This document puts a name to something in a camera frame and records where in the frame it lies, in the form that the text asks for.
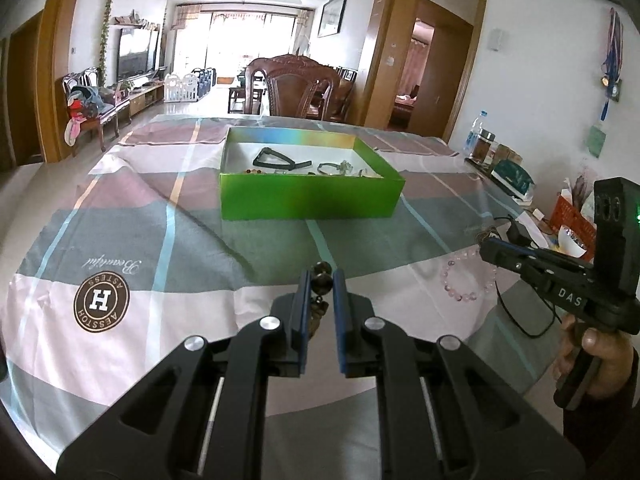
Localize patchwork tablecloth with round logo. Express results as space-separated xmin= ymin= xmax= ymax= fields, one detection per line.
xmin=0 ymin=112 xmax=566 ymax=438

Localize silver framed armchair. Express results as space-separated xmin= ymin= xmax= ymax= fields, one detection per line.
xmin=62 ymin=67 xmax=134 ymax=156

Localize black triangular bracelet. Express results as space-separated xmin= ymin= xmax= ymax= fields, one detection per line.
xmin=252 ymin=147 xmax=312 ymax=170

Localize orange basket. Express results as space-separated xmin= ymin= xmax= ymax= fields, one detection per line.
xmin=550 ymin=195 xmax=599 ymax=244

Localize pile of clothes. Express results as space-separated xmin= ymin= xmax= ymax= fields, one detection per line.
xmin=63 ymin=85 xmax=108 ymax=147

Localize carved wooden dining chair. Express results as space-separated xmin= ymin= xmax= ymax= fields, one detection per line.
xmin=246 ymin=55 xmax=354 ymax=124

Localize plastic water bottle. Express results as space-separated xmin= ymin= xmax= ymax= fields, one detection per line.
xmin=464 ymin=110 xmax=489 ymax=159

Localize pale pink bead bracelet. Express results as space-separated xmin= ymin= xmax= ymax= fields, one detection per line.
xmin=439 ymin=254 xmax=499 ymax=304

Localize dark bead bracelet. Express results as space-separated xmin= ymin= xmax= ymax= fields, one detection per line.
xmin=309 ymin=262 xmax=334 ymax=342

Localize framed wall picture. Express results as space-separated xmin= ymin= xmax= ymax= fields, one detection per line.
xmin=317 ymin=0 xmax=350 ymax=39

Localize wooden television cabinet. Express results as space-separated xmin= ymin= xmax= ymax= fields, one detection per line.
xmin=127 ymin=82 xmax=165 ymax=111

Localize green wall card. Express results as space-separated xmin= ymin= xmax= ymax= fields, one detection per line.
xmin=585 ymin=122 xmax=607 ymax=159

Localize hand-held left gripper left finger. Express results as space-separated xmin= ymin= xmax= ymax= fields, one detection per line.
xmin=55 ymin=269 xmax=308 ymax=480

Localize person's right hand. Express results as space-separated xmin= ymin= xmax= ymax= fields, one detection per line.
xmin=552 ymin=315 xmax=637 ymax=401

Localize green leaf garland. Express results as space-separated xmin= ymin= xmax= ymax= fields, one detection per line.
xmin=97 ymin=0 xmax=119 ymax=86

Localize blue baby fence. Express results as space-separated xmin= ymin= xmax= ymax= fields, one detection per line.
xmin=192 ymin=67 xmax=219 ymax=99

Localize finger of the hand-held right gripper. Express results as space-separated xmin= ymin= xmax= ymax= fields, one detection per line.
xmin=487 ymin=238 xmax=594 ymax=267
xmin=479 ymin=241 xmax=549 ymax=284

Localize white baby fence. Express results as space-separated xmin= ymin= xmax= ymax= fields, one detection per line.
xmin=163 ymin=72 xmax=201 ymax=103

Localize hanging medals with ribbons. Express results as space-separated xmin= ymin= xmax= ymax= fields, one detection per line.
xmin=599 ymin=7 xmax=626 ymax=121

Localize black cable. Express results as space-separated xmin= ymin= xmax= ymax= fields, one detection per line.
xmin=492 ymin=280 xmax=564 ymax=339

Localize glass jar with metal lid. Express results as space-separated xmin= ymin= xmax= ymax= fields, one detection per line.
xmin=474 ymin=129 xmax=497 ymax=166

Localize person's right forearm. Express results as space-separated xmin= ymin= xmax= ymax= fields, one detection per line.
xmin=562 ymin=390 xmax=640 ymax=467

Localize green cardboard box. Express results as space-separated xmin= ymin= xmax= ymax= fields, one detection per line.
xmin=219 ymin=126 xmax=406 ymax=221

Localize green tissue box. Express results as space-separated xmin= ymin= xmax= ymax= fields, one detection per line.
xmin=491 ymin=159 xmax=534 ymax=196

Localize flat screen television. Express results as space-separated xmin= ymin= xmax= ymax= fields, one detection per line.
xmin=117 ymin=26 xmax=161 ymax=81

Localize black power adapter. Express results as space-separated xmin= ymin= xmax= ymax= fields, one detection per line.
xmin=507 ymin=217 xmax=536 ymax=244

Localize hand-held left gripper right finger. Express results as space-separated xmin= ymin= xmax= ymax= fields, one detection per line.
xmin=332 ymin=268 xmax=586 ymax=480

